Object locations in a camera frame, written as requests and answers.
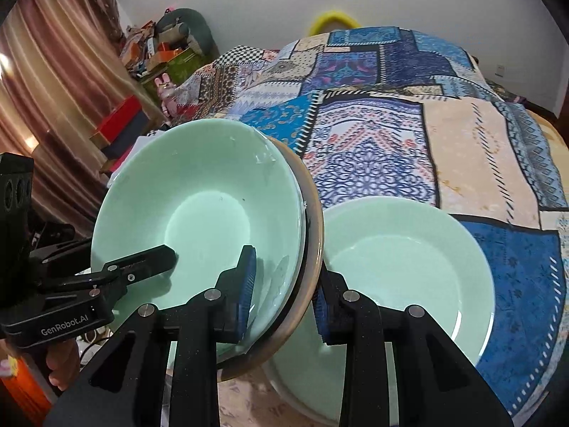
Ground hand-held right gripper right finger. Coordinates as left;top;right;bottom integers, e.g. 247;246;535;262
311;262;516;427

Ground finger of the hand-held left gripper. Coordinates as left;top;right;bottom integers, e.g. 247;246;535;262
29;222;96;272
40;244;177;303

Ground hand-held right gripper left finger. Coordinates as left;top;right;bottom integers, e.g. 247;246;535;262
42;244;259;427

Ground pale green bowl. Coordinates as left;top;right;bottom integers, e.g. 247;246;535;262
90;118;307;363

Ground pink bowl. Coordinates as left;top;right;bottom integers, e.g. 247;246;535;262
218;136;325;383

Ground pale green plate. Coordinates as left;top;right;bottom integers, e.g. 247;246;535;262
262;196;495;425

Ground person's left hand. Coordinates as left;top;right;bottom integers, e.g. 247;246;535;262
44;338;83;392

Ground orange bag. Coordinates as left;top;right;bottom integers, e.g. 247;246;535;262
0;356;52;425

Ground dark blue box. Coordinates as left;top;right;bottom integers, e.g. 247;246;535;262
102;111;149;161

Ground red box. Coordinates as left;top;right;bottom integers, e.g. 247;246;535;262
91;95;143;147

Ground brown striped curtain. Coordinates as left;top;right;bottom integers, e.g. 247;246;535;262
0;0;165;232

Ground pink bunny toy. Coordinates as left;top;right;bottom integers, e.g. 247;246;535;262
155;73;176;116

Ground blue patchwork blanket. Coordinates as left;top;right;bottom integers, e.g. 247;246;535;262
164;26;569;427

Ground green storage box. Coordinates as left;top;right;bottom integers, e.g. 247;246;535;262
140;51;198;94

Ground pile of cardboard clutter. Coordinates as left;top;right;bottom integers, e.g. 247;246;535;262
118;20;179;76

